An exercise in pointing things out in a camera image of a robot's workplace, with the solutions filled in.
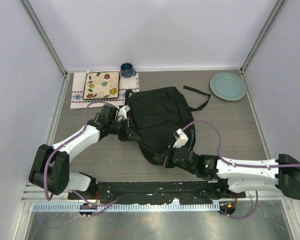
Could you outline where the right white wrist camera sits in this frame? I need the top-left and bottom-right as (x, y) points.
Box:
(173, 128), (189, 149)

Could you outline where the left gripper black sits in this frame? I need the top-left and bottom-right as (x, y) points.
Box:
(107, 116), (140, 141)

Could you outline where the white slotted cable duct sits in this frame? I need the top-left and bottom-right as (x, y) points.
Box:
(32, 201), (220, 213)

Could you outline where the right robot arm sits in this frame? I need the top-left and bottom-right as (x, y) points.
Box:
(160, 146), (300, 200)

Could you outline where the black student backpack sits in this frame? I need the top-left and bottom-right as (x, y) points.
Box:
(125, 85), (211, 165)

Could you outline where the white embroidered cloth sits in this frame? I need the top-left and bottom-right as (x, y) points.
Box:
(70, 72), (140, 110)

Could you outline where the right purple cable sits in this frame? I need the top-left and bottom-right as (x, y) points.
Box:
(182, 119), (300, 220)

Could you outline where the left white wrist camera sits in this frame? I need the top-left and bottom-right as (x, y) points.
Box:
(116, 105), (130, 122)

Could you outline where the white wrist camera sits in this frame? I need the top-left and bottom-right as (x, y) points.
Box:
(116, 105), (130, 122)
(173, 128), (189, 149)

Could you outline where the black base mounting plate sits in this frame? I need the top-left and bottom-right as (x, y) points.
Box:
(68, 180), (246, 205)

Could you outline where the light teal plate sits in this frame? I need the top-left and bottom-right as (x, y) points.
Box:
(209, 72), (248, 102)

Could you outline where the dark blue mug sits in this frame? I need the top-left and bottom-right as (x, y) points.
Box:
(120, 63), (137, 78)

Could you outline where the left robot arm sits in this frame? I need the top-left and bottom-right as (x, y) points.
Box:
(28, 104), (131, 200)

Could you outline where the floral square trivet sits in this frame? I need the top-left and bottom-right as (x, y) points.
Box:
(83, 71), (121, 100)

